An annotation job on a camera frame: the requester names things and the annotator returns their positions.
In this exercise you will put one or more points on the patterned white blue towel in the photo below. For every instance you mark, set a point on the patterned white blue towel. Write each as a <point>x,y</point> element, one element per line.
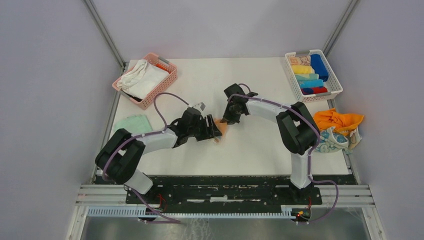
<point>332,142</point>

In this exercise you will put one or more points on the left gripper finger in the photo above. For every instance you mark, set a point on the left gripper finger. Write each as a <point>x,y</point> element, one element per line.
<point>212,133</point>
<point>210,124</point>

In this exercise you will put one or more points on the red item in basket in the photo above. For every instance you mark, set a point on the red item in basket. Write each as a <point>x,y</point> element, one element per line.
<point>160,66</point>

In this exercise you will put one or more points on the orange polka dot towel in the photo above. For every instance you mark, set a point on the orange polka dot towel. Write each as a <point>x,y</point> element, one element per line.
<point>222,126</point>

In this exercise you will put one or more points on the yellow rolled towel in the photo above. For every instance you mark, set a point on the yellow rolled towel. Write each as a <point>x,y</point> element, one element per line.
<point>302,69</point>

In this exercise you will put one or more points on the teal rolled towel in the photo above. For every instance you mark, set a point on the teal rolled towel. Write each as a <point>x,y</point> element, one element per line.
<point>306,77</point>

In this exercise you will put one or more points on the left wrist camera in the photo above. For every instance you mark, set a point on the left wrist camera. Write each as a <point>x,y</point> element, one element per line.
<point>199,106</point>

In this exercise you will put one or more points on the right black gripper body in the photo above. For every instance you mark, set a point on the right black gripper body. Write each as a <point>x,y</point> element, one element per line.
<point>232,104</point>

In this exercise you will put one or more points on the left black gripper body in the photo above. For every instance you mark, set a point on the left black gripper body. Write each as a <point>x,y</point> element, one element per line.
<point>198,131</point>

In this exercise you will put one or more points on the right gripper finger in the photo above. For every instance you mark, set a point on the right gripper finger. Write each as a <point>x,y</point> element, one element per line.
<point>234,119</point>
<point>227,116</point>

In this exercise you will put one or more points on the dark blue rolled towel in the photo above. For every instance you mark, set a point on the dark blue rolled towel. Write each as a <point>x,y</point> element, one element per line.
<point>319,67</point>

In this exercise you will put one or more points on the red blue rolled towel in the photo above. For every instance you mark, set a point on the red blue rolled towel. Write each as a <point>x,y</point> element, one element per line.
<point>314,90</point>

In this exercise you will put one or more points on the white cloth in basket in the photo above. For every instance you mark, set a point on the white cloth in basket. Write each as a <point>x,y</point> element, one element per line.
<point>142,79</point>

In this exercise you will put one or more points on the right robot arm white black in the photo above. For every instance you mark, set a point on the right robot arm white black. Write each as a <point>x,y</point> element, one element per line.
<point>298,130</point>

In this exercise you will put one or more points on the bright orange towel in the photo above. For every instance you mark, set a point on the bright orange towel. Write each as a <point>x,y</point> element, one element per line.
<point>343,123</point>

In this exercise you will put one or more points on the white slotted cable duct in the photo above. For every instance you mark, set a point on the white slotted cable duct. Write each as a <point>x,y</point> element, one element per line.
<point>143,212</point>

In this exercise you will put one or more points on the beige printed rolled towel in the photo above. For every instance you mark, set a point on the beige printed rolled towel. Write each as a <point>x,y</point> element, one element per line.
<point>304,60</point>

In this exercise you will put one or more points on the white plastic basket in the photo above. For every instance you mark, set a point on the white plastic basket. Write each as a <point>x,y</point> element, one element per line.
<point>332,84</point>

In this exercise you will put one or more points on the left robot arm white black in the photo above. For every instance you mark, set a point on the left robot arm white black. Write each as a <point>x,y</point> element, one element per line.
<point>121,155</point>

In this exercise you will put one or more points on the light blue rolled towel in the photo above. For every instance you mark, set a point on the light blue rolled towel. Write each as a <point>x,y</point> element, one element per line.
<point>311,83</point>

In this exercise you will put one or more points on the mint green folded towel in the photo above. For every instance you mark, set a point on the mint green folded towel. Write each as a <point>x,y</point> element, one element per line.
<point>135,124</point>

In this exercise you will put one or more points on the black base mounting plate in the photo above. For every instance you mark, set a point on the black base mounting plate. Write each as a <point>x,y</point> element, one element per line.
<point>227,194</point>

